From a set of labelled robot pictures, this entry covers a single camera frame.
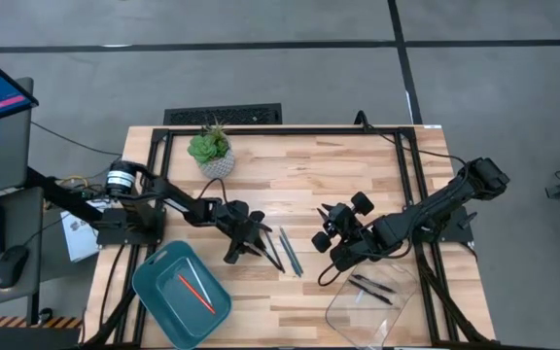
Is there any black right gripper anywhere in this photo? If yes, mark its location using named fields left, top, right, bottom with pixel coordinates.
left=311, top=192, right=376, bottom=253

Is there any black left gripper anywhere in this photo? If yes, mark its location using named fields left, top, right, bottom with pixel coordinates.
left=221, top=210, right=274, bottom=266

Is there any black pen with scale print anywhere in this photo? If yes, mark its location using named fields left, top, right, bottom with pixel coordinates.
left=255, top=244, right=286, bottom=273

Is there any green pencil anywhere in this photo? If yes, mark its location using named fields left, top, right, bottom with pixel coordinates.
left=279, top=227, right=305, bottom=276

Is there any blue pen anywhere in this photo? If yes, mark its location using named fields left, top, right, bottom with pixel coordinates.
left=278, top=234, right=301, bottom=278

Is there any orange pencil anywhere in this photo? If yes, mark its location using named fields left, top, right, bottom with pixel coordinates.
left=177, top=273, right=217, bottom=315

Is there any succulent in patterned pot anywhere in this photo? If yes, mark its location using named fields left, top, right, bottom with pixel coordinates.
left=187, top=116, right=236, bottom=180

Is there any clear plastic bin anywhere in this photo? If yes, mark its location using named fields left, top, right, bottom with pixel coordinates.
left=325, top=262, right=420, bottom=350

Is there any teal plastic tray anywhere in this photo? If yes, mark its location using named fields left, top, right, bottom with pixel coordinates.
left=131, top=239, right=233, bottom=350

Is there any black floor vent grate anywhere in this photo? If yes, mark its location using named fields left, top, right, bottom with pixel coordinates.
left=163, top=102, right=283, bottom=126

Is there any white paper booklet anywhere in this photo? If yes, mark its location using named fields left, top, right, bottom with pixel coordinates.
left=60, top=198, right=111, bottom=263

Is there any yellow black hazard strip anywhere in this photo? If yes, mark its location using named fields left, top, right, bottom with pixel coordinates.
left=0, top=314, right=85, bottom=330

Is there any grey side desk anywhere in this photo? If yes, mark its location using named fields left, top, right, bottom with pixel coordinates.
left=0, top=187, right=44, bottom=312

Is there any black computer mouse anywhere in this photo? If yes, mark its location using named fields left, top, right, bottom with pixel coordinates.
left=0, top=244, right=31, bottom=290

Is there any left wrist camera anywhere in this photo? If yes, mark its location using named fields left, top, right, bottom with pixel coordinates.
left=220, top=198, right=253, bottom=226

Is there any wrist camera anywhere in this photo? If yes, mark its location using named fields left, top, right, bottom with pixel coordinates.
left=220, top=198, right=253, bottom=226
left=331, top=240, right=374, bottom=273

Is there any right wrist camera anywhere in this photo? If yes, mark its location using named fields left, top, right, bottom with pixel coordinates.
left=331, top=240, right=374, bottom=273

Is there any black power cable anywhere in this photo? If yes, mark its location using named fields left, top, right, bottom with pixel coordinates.
left=355, top=110, right=471, bottom=169

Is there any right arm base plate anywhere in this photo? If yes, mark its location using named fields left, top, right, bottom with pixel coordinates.
left=403, top=203, right=475, bottom=244

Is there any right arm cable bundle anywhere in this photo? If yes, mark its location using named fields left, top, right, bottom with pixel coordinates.
left=413, top=240, right=493, bottom=345

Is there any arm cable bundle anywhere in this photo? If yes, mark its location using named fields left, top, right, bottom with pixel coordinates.
left=413, top=240, right=493, bottom=345
left=83, top=242, right=138, bottom=347

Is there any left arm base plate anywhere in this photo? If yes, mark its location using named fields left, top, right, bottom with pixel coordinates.
left=95, top=206, right=167, bottom=247

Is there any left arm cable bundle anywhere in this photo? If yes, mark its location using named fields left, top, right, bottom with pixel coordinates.
left=83, top=242, right=138, bottom=347

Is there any yellow cable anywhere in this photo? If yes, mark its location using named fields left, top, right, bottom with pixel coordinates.
left=58, top=174, right=90, bottom=190

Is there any thin black floor cable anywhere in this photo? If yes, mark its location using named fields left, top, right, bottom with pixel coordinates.
left=30, top=121, right=123, bottom=158

